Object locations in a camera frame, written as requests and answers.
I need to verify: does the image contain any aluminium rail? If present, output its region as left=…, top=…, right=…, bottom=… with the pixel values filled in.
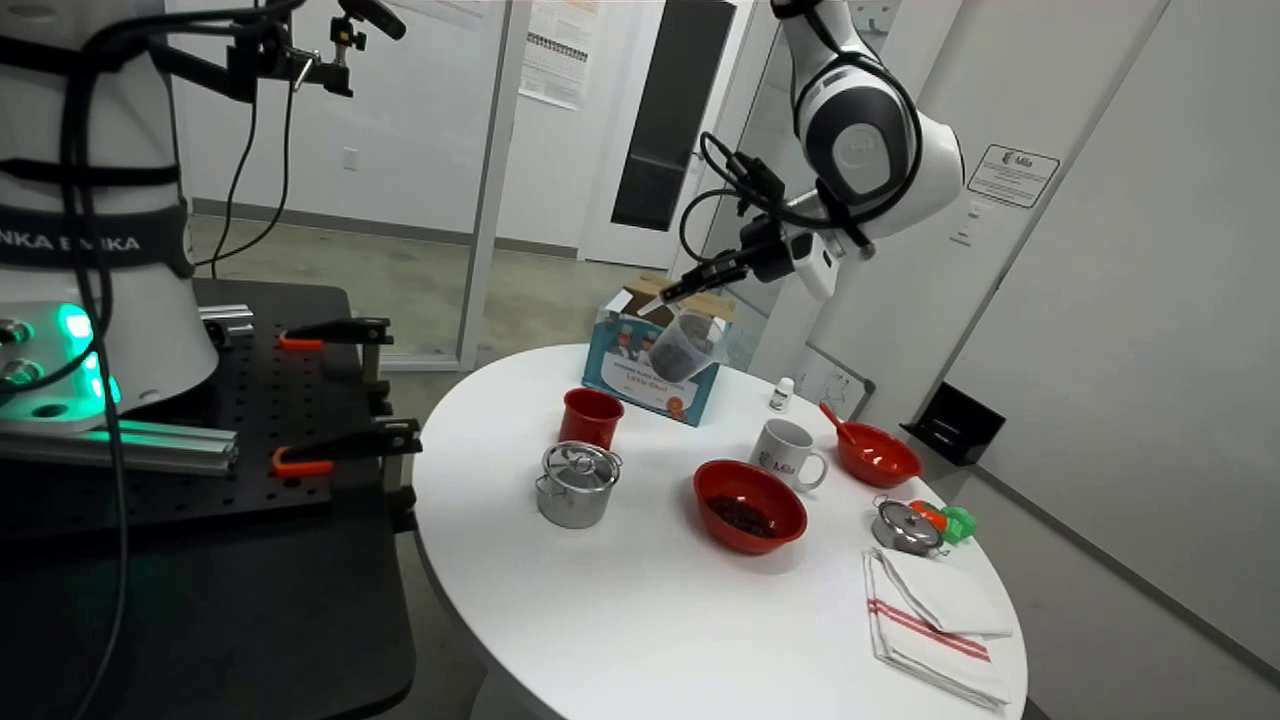
left=0, top=417, right=243, bottom=480

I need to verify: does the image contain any small framed whiteboard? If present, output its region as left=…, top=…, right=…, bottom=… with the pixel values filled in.
left=795, top=343, right=881, bottom=423

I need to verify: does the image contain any small red bowl with spoon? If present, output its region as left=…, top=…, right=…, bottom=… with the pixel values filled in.
left=815, top=401, right=928, bottom=493

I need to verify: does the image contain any white wall sign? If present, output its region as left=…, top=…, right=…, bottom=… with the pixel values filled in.
left=963, top=138, right=1064, bottom=211

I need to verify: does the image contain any blue printed cardboard box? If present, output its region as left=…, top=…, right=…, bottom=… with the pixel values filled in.
left=581, top=270, right=733, bottom=433

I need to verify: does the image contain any white paper poster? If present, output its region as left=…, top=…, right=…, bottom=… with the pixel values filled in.
left=517, top=0, right=604, bottom=112

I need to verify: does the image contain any red cup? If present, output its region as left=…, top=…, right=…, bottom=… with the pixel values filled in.
left=556, top=383, right=628, bottom=450

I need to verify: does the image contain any white cloth with red stripes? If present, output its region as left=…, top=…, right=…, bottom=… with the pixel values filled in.
left=858, top=538, right=1021, bottom=712

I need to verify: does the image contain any black clamp with orange handle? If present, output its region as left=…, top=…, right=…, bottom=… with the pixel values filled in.
left=274, top=314, right=398, bottom=359
left=268, top=417, right=429, bottom=482

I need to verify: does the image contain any black perforated workbench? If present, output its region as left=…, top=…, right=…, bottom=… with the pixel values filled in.
left=0, top=274, right=419, bottom=720

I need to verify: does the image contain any black base cable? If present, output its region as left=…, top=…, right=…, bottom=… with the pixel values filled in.
left=51, top=13, right=331, bottom=720

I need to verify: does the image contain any red bowl with coffee beans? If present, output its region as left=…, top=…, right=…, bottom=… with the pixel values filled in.
left=687, top=457, right=810, bottom=560

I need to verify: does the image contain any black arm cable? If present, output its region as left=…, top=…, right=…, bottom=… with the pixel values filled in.
left=674, top=52, right=928, bottom=266

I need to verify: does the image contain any small steel bowl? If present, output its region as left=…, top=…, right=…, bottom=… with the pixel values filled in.
left=868, top=495, right=947, bottom=554

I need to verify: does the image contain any steel pot with lid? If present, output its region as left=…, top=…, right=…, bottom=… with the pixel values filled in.
left=532, top=437, right=628, bottom=531

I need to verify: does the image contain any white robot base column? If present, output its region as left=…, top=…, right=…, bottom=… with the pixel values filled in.
left=0, top=0, right=223, bottom=417

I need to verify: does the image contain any black camera on mount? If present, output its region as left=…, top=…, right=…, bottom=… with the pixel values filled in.
left=223, top=0, right=411, bottom=101

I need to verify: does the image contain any white mug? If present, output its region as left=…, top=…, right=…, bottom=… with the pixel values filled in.
left=749, top=417, right=831, bottom=495

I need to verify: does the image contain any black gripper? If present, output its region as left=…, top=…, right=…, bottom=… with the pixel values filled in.
left=657, top=211, right=819, bottom=302

